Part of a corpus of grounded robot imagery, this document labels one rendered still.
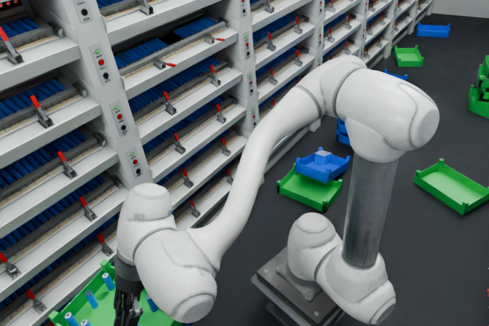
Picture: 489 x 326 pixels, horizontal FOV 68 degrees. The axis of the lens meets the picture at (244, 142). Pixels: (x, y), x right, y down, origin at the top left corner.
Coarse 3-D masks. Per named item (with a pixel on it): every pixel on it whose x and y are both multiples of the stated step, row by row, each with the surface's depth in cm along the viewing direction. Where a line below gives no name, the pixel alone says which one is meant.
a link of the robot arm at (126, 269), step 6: (120, 258) 76; (114, 264) 79; (120, 264) 77; (126, 264) 76; (132, 264) 76; (120, 270) 77; (126, 270) 77; (132, 270) 76; (120, 276) 78; (126, 276) 77; (132, 276) 77; (138, 276) 77
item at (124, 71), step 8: (216, 24) 152; (224, 24) 154; (200, 32) 146; (208, 32) 148; (184, 40) 140; (192, 40) 142; (168, 48) 134; (176, 48) 137; (152, 56) 129; (160, 56) 132; (136, 64) 125; (144, 64) 127; (120, 72) 120; (128, 72) 123; (136, 72) 124
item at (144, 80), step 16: (208, 16) 160; (224, 16) 156; (144, 32) 138; (224, 32) 153; (192, 48) 141; (208, 48) 144; (176, 64) 133; (192, 64) 141; (128, 80) 122; (144, 80) 123; (160, 80) 130; (128, 96) 121
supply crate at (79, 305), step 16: (112, 272) 111; (96, 288) 108; (80, 304) 104; (112, 304) 105; (144, 304) 104; (64, 320) 100; (80, 320) 102; (96, 320) 101; (112, 320) 101; (144, 320) 100; (160, 320) 100
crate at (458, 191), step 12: (432, 168) 205; (444, 168) 205; (420, 180) 198; (432, 180) 202; (444, 180) 201; (456, 180) 200; (468, 180) 194; (432, 192) 193; (444, 192) 194; (456, 192) 193; (468, 192) 192; (480, 192) 189; (456, 204) 181; (468, 204) 185
